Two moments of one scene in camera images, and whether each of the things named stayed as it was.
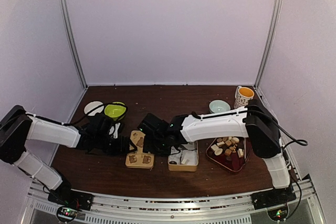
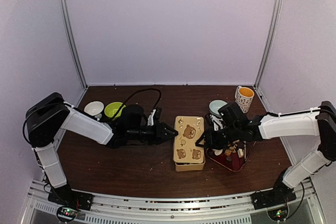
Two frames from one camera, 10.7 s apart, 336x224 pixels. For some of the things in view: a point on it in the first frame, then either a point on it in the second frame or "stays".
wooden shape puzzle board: (138, 159) to (190, 129)
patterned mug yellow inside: (242, 95) stays
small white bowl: (92, 105) stays
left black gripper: (122, 147) to (160, 136)
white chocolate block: (218, 151) stays
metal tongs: (244, 141) stays
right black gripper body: (156, 146) to (218, 141)
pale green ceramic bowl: (219, 106) stays
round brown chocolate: (228, 152) stays
